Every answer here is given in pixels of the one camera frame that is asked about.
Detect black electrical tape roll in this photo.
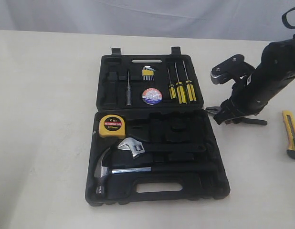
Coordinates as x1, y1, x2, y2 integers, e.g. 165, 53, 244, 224
142, 88, 162, 105

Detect adjustable wrench black handle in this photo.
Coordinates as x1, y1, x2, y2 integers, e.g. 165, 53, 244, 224
117, 137, 207, 159

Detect black braided cable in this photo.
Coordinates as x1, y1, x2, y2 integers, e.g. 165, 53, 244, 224
281, 6, 295, 39

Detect yellow utility knife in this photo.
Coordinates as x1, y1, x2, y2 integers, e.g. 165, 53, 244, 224
282, 110, 295, 160

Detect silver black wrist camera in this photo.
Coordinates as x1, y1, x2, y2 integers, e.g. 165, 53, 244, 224
211, 54, 255, 84

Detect right yellow black screwdriver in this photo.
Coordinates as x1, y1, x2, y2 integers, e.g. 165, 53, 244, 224
182, 61, 197, 102

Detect grey voltage tester screwdriver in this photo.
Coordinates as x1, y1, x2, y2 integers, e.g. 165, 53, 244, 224
126, 69, 132, 106

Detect yellow measuring tape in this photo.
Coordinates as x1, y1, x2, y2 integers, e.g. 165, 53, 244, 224
98, 114, 126, 139

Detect yellow hex key set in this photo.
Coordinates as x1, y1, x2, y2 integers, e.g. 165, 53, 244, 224
142, 66, 155, 81

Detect black plastic tool case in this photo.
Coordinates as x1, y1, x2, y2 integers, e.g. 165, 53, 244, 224
85, 47, 231, 207

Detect yellow black screwdriver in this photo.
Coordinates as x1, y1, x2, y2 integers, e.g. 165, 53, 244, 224
174, 62, 187, 104
167, 67, 177, 100
182, 61, 197, 102

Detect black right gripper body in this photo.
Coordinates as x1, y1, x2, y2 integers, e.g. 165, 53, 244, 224
231, 68, 293, 114

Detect left yellow black screwdriver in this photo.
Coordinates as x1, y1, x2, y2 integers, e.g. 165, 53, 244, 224
167, 67, 177, 100

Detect middle yellow black screwdriver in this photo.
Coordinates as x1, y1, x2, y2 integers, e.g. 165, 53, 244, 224
174, 62, 187, 104

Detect orange black combination pliers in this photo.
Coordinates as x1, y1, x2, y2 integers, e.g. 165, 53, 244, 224
205, 106, 268, 126

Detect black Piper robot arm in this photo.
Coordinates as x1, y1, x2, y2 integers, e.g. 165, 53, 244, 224
211, 37, 295, 125

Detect claw hammer black handle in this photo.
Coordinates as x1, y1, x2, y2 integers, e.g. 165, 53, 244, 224
94, 148, 218, 196

